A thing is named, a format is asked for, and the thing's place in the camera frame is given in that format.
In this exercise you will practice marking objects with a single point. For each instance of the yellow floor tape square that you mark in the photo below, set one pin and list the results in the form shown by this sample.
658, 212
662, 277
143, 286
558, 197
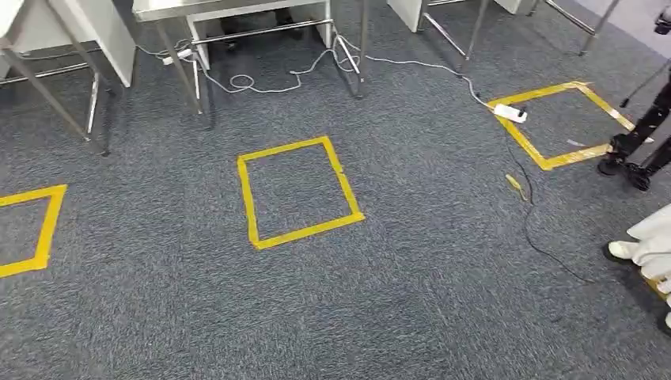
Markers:
540, 92
250, 210

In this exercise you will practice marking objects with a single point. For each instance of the yellow tape scrap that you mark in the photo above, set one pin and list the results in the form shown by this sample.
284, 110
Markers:
515, 184

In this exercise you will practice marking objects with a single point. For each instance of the white power strip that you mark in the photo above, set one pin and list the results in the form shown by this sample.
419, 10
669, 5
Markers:
506, 111
178, 55

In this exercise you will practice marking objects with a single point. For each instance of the person's shoe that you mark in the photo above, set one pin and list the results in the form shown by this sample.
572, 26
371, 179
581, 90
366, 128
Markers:
621, 249

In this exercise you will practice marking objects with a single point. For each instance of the black tripod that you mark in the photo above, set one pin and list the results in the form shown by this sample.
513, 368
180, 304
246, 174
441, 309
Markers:
647, 123

